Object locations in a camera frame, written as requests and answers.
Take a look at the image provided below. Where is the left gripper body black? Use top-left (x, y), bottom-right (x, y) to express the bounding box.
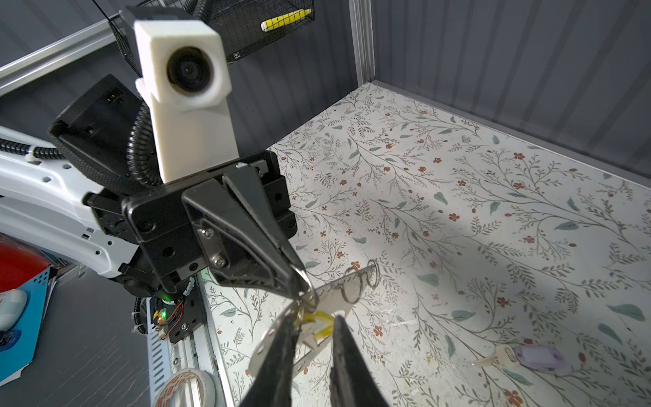
top-left (83, 150), bottom-right (298, 297)

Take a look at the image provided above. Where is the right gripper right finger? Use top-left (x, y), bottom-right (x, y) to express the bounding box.
top-left (330, 315), bottom-right (388, 407)

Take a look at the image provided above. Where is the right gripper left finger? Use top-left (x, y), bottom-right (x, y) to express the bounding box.
top-left (240, 305), bottom-right (300, 406)

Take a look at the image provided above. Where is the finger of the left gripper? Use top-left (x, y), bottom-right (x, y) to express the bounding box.
top-left (222, 166), bottom-right (310, 295)
top-left (181, 179), bottom-right (300, 299)

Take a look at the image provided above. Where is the yellow key tag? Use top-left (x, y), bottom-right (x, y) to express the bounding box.
top-left (298, 311), bottom-right (335, 348)

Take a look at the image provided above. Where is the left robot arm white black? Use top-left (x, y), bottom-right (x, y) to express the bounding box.
top-left (1, 75), bottom-right (310, 298)

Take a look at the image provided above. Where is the purple key tag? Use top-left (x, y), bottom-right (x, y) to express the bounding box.
top-left (514, 345), bottom-right (566, 371)

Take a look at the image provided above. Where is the tape roll clear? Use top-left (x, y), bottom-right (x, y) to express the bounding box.
top-left (153, 368), bottom-right (217, 407)

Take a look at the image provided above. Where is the yellow marker in black basket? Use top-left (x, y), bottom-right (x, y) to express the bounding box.
top-left (260, 8), bottom-right (313, 32)

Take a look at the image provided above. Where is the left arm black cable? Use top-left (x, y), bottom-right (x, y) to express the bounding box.
top-left (0, 101), bottom-right (164, 189)

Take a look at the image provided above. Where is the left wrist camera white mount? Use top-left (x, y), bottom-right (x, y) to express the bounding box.
top-left (134, 20), bottom-right (240, 183)

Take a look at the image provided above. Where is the black wire basket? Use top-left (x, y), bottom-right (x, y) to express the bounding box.
top-left (108, 1), bottom-right (315, 76)

